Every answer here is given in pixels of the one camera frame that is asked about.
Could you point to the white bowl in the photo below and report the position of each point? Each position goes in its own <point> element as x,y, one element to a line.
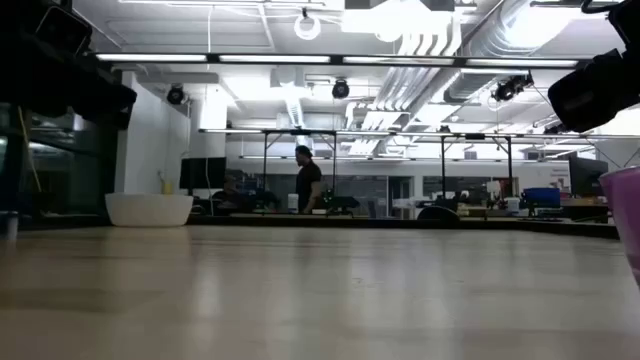
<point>149,210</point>

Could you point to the pink plastic bowl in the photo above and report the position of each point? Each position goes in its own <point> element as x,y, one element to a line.
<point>627,215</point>

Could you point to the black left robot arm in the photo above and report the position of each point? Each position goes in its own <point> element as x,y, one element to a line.
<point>50,75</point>

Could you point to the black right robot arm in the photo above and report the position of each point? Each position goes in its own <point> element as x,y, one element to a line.
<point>590,95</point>

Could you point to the person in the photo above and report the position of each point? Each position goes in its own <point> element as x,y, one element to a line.
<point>307,180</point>

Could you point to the round black spotlight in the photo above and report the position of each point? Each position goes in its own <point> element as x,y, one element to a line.
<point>175,94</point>
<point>340,89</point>

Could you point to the black computer monitor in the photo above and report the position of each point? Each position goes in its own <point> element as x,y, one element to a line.
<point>202,172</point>
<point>585,176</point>

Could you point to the black rounded chair back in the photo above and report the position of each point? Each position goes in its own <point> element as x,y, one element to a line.
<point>438,213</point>

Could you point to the black overhead light bar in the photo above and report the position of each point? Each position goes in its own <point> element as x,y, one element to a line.
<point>275,59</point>

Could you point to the yellow bottle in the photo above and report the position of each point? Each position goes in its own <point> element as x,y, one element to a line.
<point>166,187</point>

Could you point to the blue storage bin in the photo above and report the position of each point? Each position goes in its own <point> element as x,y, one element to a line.
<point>542,197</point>

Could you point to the black aluminium table frame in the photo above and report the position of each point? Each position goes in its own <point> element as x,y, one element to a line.
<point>350,221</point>

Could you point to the black metal frame rig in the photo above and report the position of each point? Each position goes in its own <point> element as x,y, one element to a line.
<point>443,170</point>
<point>265,170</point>

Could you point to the black ceiling camera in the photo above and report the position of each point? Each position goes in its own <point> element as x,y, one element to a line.
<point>510,88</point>

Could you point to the small grey post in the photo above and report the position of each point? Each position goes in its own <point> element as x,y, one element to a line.
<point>9,225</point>

